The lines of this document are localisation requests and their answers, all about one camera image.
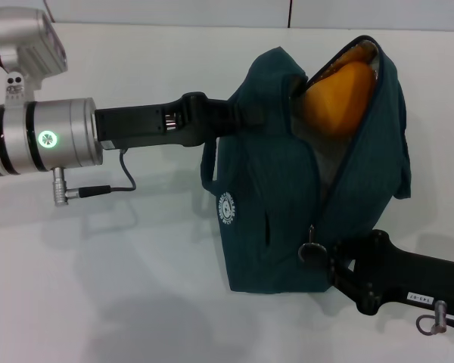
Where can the yellow pear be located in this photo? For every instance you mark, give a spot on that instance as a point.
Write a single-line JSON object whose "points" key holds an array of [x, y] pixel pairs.
{"points": [[336, 98]]}

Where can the dark teal insulated lunch bag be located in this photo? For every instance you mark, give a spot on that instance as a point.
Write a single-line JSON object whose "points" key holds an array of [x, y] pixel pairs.
{"points": [[272, 211]]}

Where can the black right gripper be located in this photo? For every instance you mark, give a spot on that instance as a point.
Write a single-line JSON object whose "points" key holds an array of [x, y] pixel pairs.
{"points": [[412, 276]]}

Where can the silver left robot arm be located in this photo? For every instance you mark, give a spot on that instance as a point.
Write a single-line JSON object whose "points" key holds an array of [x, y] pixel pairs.
{"points": [[49, 136]]}

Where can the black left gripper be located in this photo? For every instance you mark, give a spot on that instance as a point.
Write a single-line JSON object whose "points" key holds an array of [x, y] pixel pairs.
{"points": [[128, 125]]}

